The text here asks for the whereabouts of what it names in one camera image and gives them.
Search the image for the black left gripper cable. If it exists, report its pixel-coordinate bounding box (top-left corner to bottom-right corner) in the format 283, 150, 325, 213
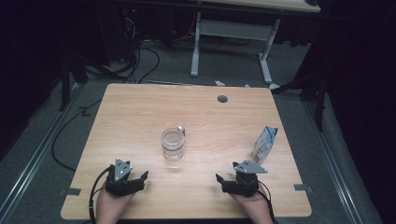
88, 165, 114, 224

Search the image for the person's left hand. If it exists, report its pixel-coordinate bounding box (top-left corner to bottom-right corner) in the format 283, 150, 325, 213
95, 188, 135, 224

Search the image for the person's right hand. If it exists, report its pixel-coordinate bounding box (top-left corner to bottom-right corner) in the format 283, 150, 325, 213
229, 189, 276, 224

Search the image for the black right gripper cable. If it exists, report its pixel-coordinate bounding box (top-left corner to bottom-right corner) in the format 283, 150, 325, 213
256, 181, 278, 224

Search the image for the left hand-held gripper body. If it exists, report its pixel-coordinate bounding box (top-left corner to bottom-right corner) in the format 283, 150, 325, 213
105, 158, 146, 197

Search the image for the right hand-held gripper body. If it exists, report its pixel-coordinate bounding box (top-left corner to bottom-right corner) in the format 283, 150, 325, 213
221, 159, 269, 199

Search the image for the long black floor cable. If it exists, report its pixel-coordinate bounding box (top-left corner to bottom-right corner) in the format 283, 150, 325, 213
50, 98, 105, 173

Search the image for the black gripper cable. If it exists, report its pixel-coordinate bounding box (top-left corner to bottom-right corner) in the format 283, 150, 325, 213
256, 181, 278, 224
88, 165, 114, 224

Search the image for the black stand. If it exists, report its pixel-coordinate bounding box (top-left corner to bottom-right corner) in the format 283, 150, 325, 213
273, 74, 329, 133
58, 52, 91, 113

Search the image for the looped black floor cable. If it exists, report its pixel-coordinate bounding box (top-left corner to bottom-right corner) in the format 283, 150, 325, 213
137, 46, 162, 85

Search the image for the white and blue packet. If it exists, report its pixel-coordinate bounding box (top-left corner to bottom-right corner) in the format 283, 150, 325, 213
251, 125, 279, 166

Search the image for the grey tape patch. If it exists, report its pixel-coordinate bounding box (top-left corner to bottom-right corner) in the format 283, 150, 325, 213
293, 183, 314, 192
59, 187, 82, 197

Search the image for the desk with white legs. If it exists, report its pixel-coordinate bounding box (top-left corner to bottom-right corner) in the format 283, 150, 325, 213
190, 0, 321, 91

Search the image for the clear jar with hinged lid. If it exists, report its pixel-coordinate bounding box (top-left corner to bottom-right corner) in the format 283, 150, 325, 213
160, 125, 187, 162

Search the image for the black computer with red light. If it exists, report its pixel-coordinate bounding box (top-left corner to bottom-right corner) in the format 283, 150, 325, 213
120, 5, 145, 63

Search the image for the metal floor rail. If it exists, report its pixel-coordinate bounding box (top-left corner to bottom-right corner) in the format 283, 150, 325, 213
0, 83, 86, 218
303, 99, 364, 224

